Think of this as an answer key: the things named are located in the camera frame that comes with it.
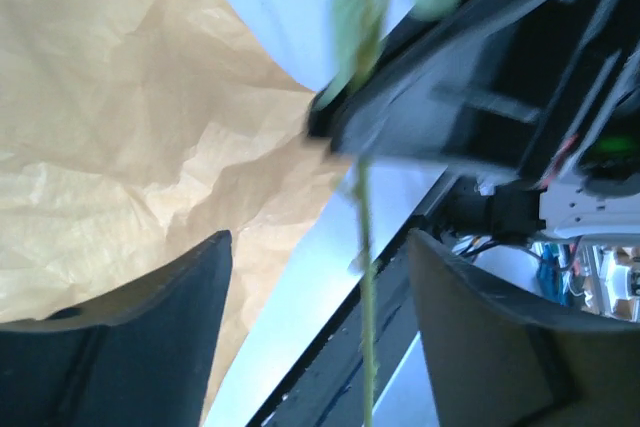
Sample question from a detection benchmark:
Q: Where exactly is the orange flower bouquet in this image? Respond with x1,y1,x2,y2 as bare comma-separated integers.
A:
1,0,344,426

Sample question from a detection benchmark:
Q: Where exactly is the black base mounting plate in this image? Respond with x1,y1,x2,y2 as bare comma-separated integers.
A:
249,215,427,427

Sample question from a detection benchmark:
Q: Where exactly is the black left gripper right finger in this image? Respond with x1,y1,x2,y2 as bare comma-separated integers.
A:
408,230,639,426

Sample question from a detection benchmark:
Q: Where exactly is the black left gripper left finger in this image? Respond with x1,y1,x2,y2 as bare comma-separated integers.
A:
1,230,232,426

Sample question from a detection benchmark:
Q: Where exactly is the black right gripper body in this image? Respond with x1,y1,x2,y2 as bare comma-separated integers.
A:
464,0,639,183

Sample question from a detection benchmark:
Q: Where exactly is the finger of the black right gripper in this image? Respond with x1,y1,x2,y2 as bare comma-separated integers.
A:
306,0,550,167

